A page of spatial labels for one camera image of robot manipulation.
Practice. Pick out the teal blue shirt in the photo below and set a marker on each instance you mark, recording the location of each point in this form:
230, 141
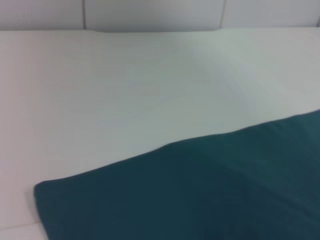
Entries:
200, 187

